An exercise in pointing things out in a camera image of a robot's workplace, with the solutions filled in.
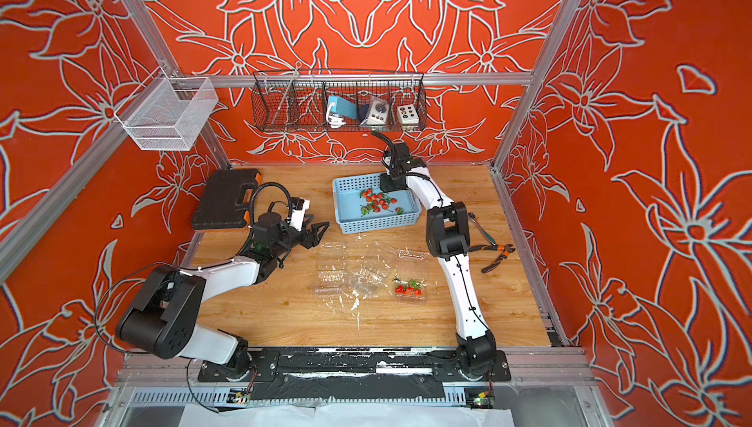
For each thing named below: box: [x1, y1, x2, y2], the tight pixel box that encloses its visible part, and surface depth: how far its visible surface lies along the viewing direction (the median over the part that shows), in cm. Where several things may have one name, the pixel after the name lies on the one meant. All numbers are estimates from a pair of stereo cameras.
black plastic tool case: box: [191, 168, 261, 231], surface depth 103 cm
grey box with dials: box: [360, 95, 390, 126], surface depth 94 cm
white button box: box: [396, 103, 420, 125], surface depth 96 cm
